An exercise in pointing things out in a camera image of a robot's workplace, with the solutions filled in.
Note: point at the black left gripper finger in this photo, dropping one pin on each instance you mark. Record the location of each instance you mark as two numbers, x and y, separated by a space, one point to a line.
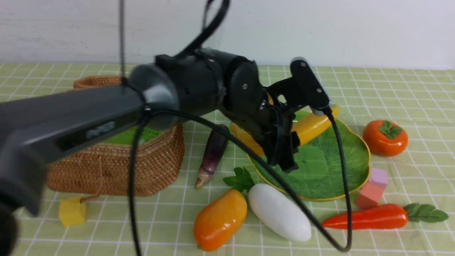
272 148
290 146

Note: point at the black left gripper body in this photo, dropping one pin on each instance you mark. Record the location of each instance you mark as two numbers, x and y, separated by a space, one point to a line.
259 110

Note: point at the yellow toy banana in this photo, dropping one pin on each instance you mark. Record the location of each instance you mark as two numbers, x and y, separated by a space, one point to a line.
307 126

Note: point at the purple toy eggplant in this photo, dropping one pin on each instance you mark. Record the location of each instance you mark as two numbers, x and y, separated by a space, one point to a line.
215 148

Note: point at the white toy radish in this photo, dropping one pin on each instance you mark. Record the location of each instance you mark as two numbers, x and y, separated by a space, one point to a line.
272 207

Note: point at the orange toy persimmon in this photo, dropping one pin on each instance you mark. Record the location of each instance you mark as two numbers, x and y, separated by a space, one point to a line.
385 138

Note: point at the orange toy mango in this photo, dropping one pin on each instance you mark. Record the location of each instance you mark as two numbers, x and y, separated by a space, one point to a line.
216 223

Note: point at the orange toy carrot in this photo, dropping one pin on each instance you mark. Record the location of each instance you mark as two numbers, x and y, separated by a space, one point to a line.
394 216

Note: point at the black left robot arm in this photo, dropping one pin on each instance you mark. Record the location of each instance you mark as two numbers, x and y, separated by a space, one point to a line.
38 131

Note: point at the green leaf-shaped plate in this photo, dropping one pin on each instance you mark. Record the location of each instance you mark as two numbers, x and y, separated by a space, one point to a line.
319 173

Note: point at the pink foam cube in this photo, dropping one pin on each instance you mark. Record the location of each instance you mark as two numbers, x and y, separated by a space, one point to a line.
379 178

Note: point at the red foam cube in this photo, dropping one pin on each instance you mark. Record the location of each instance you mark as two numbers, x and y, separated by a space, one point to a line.
369 196

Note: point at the green checkered tablecloth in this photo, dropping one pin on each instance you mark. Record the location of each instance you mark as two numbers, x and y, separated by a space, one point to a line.
420 101

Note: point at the wicker basket lid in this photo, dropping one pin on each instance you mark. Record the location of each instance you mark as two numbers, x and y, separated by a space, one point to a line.
91 82

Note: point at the woven wicker basket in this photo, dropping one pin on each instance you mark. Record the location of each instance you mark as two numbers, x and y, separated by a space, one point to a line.
104 168

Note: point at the yellow foam cube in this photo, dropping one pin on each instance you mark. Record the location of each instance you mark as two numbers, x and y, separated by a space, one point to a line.
72 211

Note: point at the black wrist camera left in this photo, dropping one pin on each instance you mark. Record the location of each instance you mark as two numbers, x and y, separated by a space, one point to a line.
316 97

